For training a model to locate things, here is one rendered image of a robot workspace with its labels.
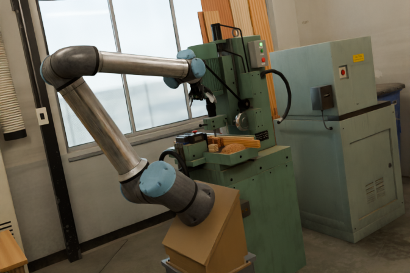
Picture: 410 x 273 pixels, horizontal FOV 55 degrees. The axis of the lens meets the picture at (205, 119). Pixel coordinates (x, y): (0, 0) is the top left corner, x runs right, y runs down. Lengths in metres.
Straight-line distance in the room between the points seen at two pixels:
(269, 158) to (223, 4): 2.15
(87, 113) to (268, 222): 1.33
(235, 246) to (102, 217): 2.13
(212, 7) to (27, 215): 2.50
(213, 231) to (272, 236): 0.97
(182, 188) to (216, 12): 2.69
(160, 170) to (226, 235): 0.36
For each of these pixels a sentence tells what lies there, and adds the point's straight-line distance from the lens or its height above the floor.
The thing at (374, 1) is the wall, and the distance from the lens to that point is 4.31.
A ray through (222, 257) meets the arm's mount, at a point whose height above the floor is 0.63.
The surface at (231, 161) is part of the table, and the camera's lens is 2.11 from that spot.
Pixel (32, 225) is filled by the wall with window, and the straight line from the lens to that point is 3.50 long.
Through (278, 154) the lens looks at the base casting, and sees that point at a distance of 2.48.
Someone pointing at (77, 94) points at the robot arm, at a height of 1.34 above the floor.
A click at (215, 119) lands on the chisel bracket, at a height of 1.06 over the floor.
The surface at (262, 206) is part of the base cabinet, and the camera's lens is 2.42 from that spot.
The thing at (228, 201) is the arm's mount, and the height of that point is 0.83.
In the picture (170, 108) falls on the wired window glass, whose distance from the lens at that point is 3.87.
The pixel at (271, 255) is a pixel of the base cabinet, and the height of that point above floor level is 0.20.
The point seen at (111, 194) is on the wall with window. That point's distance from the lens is 3.62.
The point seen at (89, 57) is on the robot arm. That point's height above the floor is 1.47.
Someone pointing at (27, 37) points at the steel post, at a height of 1.81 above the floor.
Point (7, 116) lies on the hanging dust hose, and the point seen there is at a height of 1.26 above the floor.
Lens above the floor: 1.36
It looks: 7 degrees down
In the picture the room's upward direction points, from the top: 9 degrees counter-clockwise
